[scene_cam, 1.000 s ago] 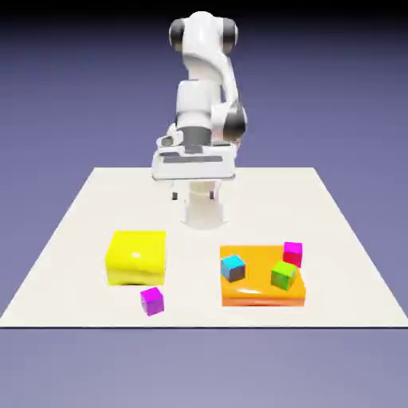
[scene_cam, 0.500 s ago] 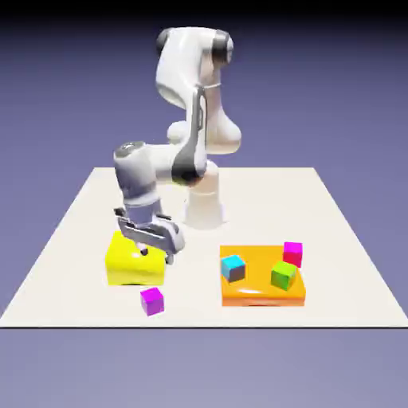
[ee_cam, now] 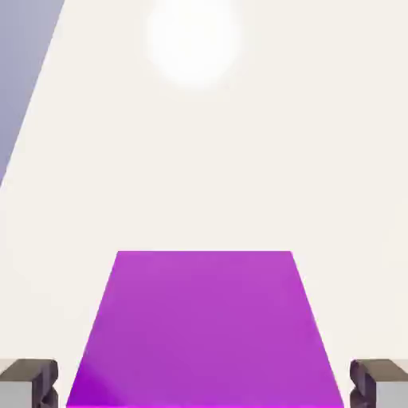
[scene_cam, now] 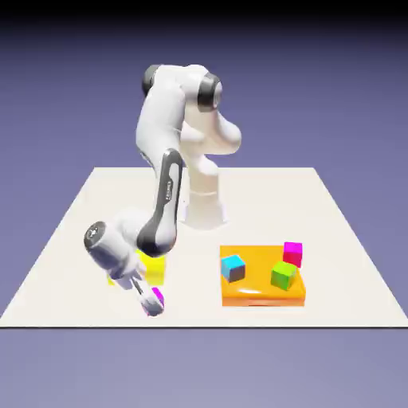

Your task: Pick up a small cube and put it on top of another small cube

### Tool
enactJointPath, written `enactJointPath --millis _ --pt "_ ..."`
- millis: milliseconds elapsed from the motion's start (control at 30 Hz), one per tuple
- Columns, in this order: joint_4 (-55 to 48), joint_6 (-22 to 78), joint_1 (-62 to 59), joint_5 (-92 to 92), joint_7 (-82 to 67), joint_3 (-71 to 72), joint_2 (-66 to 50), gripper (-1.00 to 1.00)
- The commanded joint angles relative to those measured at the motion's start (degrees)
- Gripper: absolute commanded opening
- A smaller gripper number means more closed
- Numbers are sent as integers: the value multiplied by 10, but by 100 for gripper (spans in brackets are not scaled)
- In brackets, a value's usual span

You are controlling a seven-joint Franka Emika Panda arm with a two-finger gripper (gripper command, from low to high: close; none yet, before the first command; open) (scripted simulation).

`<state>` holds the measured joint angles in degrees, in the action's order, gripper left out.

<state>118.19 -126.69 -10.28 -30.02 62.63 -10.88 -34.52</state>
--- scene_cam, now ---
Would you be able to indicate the large yellow box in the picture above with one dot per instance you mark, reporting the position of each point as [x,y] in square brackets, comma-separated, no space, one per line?
[154,266]

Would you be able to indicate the small green cube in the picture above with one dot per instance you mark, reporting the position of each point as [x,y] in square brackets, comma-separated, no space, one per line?
[283,274]

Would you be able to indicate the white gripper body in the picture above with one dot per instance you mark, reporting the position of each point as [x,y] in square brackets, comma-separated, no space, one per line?
[147,298]

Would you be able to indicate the large orange box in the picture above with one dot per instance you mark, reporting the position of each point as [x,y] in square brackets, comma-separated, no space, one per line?
[259,283]

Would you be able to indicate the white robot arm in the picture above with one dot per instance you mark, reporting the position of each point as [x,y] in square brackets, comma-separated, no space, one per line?
[159,127]

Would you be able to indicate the small pink cube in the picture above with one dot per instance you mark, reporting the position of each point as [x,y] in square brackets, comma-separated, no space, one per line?
[292,253]

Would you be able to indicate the small cyan cube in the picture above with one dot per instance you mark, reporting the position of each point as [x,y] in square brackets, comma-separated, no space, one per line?
[233,267]

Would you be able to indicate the small magenta cube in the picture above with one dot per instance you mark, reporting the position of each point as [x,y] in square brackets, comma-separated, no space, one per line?
[157,294]

